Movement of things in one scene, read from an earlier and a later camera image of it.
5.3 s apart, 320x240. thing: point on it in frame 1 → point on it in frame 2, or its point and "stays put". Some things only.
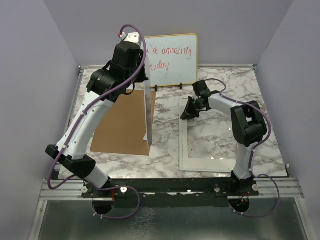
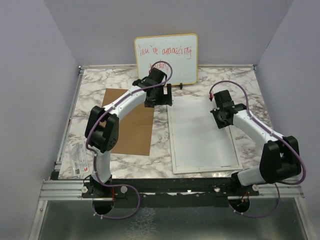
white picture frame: (206, 143) → (183, 171)
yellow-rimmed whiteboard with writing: (174, 59) stays put
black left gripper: (142, 77) → (165, 99)
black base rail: (170, 192) stays put
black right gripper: (188, 113) → (220, 124)
